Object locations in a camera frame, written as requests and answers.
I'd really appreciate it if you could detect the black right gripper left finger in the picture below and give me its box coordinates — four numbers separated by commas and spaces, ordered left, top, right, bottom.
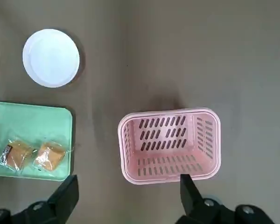
0, 175, 80, 224

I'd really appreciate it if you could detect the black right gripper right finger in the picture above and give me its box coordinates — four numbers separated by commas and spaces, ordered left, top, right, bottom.
177, 174, 275, 224

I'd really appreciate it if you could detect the clear-wrapped bread pack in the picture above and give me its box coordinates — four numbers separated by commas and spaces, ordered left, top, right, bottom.
0, 139, 35, 173
32, 141, 68, 173

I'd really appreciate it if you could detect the green plastic tray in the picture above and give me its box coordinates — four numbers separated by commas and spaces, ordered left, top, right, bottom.
0, 100, 74, 181

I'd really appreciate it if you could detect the small pink slotted basket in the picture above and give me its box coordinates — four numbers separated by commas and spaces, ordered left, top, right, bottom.
118, 107, 223, 186

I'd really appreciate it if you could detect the round white plate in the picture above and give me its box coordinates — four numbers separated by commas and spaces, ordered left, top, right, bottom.
22, 28, 81, 89

